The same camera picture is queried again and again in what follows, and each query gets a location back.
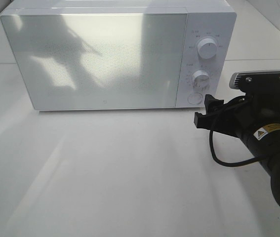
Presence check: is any black camera cable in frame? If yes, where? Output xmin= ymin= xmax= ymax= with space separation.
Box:
xmin=208 ymin=90 xmax=280 ymax=167

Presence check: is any white microwave door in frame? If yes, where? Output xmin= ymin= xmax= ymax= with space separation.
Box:
xmin=0 ymin=14 xmax=187 ymax=111

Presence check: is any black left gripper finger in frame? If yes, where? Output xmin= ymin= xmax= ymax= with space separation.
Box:
xmin=194 ymin=109 xmax=221 ymax=130

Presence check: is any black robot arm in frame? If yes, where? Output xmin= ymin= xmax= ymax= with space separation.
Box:
xmin=194 ymin=93 xmax=280 ymax=206

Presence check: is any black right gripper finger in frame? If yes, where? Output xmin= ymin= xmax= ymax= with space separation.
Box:
xmin=204 ymin=94 xmax=224 ymax=115

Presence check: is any white microwave oven body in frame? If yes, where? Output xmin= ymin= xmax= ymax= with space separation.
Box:
xmin=0 ymin=0 xmax=237 ymax=109

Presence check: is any upper white power knob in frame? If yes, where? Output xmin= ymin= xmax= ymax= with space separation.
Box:
xmin=197 ymin=37 xmax=218 ymax=59

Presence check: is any round white door button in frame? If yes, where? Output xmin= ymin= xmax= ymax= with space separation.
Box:
xmin=187 ymin=93 xmax=203 ymax=105

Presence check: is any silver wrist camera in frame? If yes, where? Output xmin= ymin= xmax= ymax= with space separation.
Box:
xmin=229 ymin=70 xmax=280 ymax=93

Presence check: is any white timer knob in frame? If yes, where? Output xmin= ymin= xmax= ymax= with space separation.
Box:
xmin=192 ymin=70 xmax=210 ymax=88

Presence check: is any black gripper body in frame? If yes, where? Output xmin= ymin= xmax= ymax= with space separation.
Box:
xmin=220 ymin=93 xmax=280 ymax=148

